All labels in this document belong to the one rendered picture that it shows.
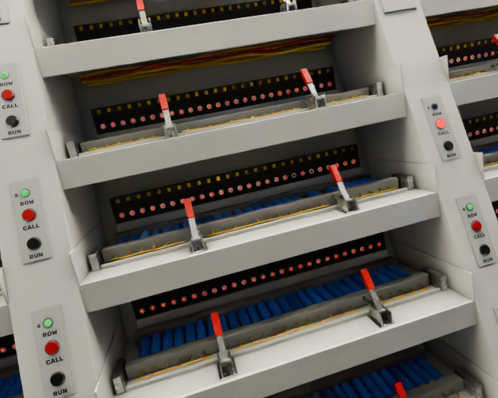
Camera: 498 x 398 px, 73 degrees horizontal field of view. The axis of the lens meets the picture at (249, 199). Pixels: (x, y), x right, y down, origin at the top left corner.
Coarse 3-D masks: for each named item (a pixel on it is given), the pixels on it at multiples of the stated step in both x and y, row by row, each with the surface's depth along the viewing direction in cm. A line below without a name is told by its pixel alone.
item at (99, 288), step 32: (384, 160) 73; (256, 192) 72; (384, 192) 66; (416, 192) 62; (128, 224) 68; (256, 224) 62; (288, 224) 58; (320, 224) 56; (352, 224) 57; (384, 224) 58; (96, 256) 54; (160, 256) 55; (192, 256) 52; (224, 256) 53; (256, 256) 54; (288, 256) 55; (96, 288) 50; (128, 288) 51; (160, 288) 52
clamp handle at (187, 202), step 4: (184, 200) 57; (188, 200) 57; (184, 204) 56; (188, 204) 56; (188, 208) 56; (192, 208) 56; (188, 212) 56; (192, 212) 56; (188, 216) 55; (192, 216) 56; (192, 220) 55; (192, 224) 55; (192, 228) 55; (196, 228) 55; (192, 232) 55; (196, 232) 55; (192, 236) 54; (196, 236) 54
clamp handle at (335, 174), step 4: (332, 168) 61; (336, 168) 61; (332, 172) 61; (336, 172) 61; (332, 176) 61; (336, 176) 60; (340, 176) 60; (336, 180) 60; (340, 180) 60; (340, 184) 60; (340, 188) 60; (344, 188) 60; (344, 192) 59; (344, 196) 59; (348, 196) 59
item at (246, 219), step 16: (336, 192) 64; (352, 192) 64; (368, 192) 65; (272, 208) 62; (288, 208) 62; (304, 208) 63; (208, 224) 60; (224, 224) 60; (240, 224) 61; (144, 240) 58; (160, 240) 58; (176, 240) 59; (112, 256) 57; (128, 256) 56
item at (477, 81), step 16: (448, 48) 84; (464, 48) 85; (480, 48) 86; (496, 48) 87; (448, 64) 85; (464, 64) 86; (480, 64) 86; (496, 64) 72; (448, 80) 63; (464, 80) 64; (480, 80) 65; (496, 80) 66; (464, 96) 65; (480, 96) 65; (496, 96) 66
